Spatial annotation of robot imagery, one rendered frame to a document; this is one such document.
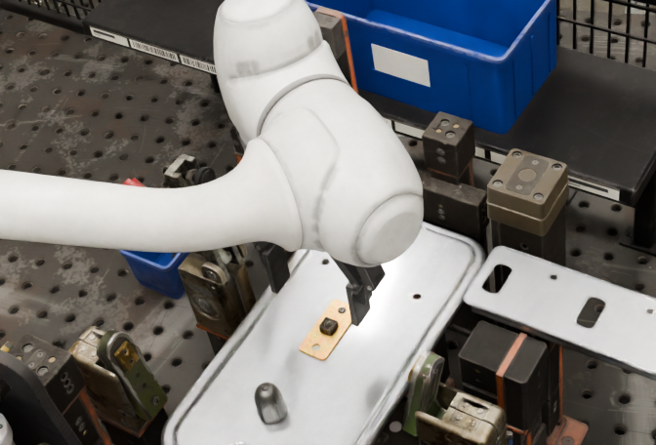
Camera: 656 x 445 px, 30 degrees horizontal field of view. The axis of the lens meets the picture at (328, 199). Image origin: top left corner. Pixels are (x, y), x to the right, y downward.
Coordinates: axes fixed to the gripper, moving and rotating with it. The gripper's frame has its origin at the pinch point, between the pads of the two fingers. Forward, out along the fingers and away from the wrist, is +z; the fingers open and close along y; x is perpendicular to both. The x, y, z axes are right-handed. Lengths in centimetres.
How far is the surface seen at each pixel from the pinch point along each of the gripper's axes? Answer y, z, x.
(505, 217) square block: 11.8, 6.2, 23.7
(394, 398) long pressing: 11.7, 8.4, -4.5
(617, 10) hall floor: -34, 107, 185
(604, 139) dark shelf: 18.2, 4.5, 39.8
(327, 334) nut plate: 0.4, 7.7, -0.5
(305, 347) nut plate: -1.0, 7.8, -3.3
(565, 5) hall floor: -48, 107, 182
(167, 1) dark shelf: -54, 5, 42
